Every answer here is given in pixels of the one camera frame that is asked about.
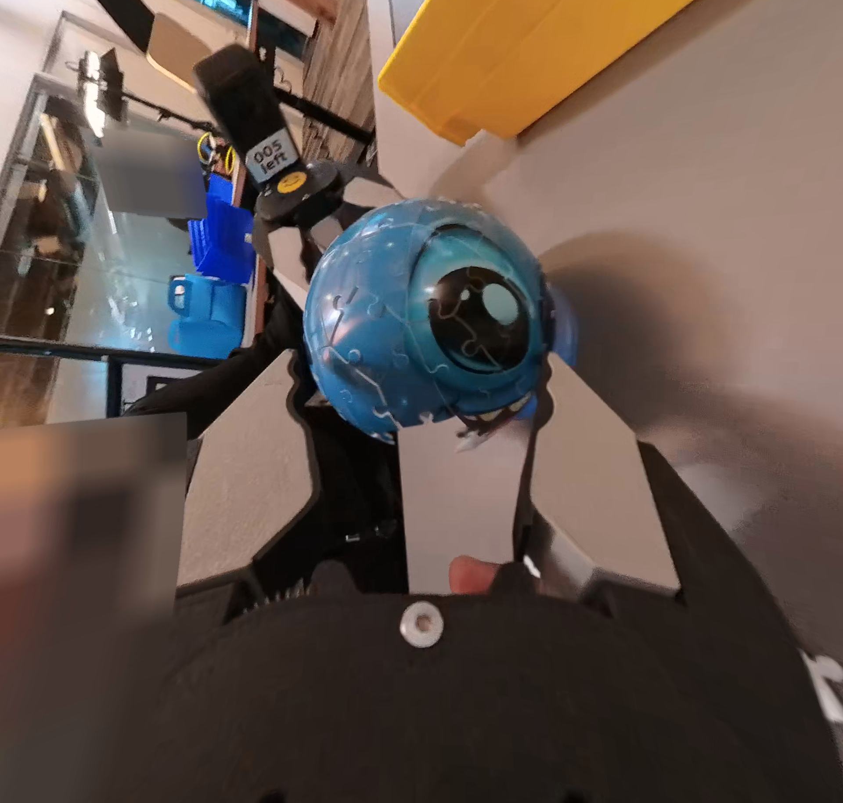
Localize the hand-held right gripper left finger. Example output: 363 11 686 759
186 347 325 590

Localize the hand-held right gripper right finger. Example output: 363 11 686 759
512 354 681 598

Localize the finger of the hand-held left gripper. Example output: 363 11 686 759
267 223 325 290
315 177 399 247

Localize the blue puzzle ball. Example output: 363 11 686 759
304 198 553 453

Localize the person's right hand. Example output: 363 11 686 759
449 556 504 594

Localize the blue plastic crate stack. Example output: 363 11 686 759
186 176 256 285

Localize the blue plastic container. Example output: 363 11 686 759
166 273 250 360

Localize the yellow plastic bin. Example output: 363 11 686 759
377 0 750 146

